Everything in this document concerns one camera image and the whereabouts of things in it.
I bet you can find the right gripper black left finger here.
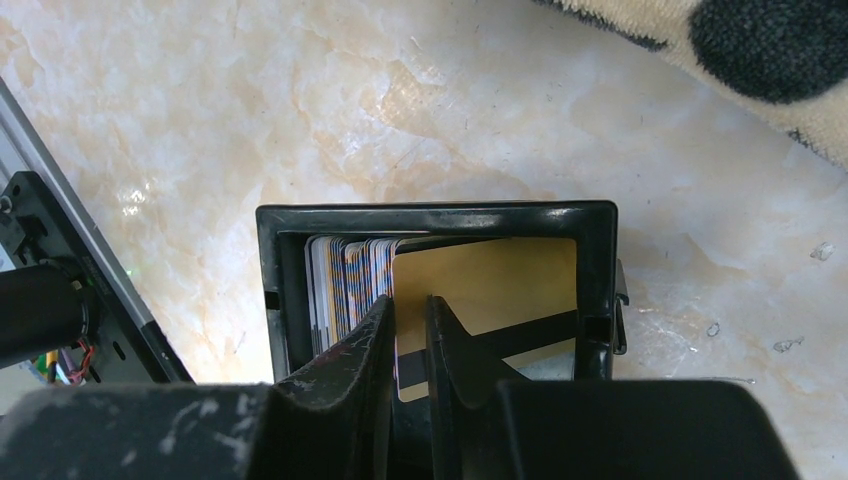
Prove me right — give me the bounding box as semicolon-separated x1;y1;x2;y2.
1;297;395;479

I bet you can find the black floral plush pillow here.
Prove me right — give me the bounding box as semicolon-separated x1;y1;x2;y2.
546;1;847;167

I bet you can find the aluminium front rail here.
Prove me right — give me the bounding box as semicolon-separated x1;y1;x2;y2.
0;79;160;333

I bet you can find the black card tray box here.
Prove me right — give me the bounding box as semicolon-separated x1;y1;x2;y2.
256;200;627;400

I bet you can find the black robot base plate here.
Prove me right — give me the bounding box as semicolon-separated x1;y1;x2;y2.
1;172;192;386

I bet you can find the stack of cards in tray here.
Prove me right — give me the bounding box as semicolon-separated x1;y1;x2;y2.
303;235;437;354

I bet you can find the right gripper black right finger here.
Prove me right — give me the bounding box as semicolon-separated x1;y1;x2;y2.
426;296;798;479

